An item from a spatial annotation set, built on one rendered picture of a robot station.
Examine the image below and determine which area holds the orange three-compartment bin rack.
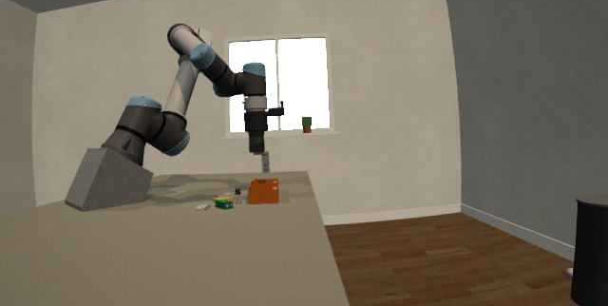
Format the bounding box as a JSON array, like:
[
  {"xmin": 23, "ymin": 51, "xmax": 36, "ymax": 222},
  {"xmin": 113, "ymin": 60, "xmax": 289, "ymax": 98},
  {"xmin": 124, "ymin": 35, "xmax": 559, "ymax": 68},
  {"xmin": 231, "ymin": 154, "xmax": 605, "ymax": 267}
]
[{"xmin": 248, "ymin": 179, "xmax": 279, "ymax": 204}]

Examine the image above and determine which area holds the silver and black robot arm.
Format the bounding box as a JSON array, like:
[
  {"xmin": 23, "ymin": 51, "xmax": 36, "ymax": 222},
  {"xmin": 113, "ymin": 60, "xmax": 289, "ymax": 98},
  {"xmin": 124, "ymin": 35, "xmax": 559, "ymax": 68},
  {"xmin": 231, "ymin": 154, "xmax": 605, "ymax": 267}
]
[{"xmin": 101, "ymin": 24, "xmax": 267, "ymax": 166}]

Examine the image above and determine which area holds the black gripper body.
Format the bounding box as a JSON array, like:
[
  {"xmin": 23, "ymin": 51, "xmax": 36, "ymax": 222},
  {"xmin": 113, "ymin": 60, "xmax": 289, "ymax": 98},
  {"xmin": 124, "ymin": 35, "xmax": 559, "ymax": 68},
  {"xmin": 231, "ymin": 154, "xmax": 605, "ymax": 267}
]
[{"xmin": 241, "ymin": 96, "xmax": 284, "ymax": 152}]

